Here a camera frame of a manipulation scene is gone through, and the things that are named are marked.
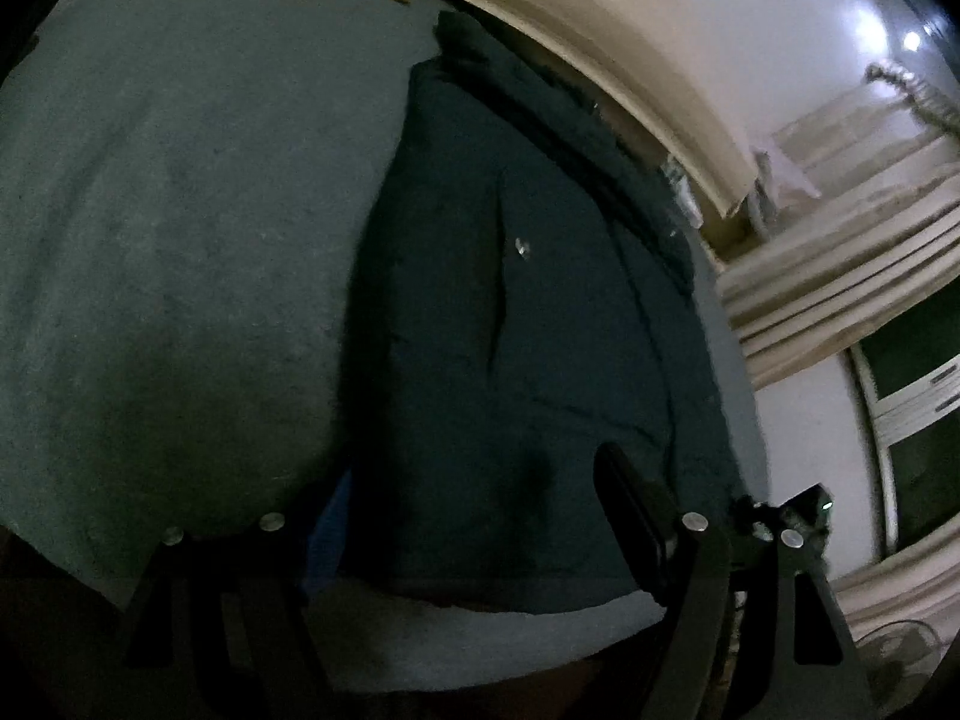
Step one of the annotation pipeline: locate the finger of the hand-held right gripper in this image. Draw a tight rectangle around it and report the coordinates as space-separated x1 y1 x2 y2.
729 496 781 593

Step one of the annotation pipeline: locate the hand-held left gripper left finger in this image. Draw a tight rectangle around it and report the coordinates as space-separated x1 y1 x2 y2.
124 465 353 720

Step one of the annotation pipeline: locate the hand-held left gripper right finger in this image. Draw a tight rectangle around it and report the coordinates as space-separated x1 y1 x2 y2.
592 444 875 720

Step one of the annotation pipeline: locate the dark zip-up jacket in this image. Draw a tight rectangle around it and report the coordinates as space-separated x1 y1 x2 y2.
341 7 755 616

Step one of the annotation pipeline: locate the beige curtain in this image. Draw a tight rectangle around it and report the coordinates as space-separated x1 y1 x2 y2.
716 64 960 391
832 517 960 616

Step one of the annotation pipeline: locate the white framed window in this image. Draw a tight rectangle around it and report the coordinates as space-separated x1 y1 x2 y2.
847 300 960 563

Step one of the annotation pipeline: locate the white electric fan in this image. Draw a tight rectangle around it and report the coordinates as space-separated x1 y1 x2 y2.
851 619 942 720

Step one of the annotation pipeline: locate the white cloth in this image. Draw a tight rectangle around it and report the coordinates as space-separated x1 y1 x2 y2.
664 156 706 230

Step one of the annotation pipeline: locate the bed with grey sheet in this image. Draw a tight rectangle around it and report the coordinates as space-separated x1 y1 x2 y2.
0 0 773 695

